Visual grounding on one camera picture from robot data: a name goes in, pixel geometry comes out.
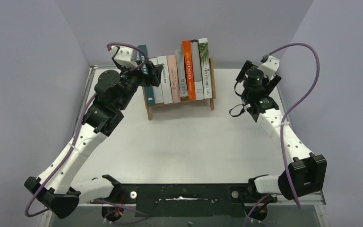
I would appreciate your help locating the wooden book rack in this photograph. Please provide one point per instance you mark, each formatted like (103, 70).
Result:
(185, 100)

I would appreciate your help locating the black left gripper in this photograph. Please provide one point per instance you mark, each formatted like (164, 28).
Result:
(153, 76)

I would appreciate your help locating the white grey file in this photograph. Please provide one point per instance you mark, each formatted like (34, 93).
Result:
(197, 70)

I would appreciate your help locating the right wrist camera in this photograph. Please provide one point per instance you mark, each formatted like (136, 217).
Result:
(269, 66)

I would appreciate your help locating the grey book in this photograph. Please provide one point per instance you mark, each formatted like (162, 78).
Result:
(205, 68)
(181, 73)

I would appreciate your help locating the orange book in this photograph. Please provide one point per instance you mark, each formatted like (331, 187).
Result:
(186, 47)

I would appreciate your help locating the pink book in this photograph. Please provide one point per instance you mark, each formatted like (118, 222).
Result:
(173, 73)

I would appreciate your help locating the teal Humor book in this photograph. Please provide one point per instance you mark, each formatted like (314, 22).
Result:
(150, 99)

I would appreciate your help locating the white Afternoon tea book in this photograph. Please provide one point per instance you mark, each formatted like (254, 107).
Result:
(165, 80)

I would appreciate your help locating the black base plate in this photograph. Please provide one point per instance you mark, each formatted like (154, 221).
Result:
(182, 200)

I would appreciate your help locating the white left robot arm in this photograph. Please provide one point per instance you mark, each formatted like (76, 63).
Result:
(55, 188)

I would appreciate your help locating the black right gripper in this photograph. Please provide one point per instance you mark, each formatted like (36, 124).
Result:
(242, 73)

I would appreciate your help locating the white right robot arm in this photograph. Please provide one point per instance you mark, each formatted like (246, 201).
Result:
(304, 171)

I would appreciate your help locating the white Decorate Furniture book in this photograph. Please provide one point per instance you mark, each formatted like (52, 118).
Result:
(158, 93)

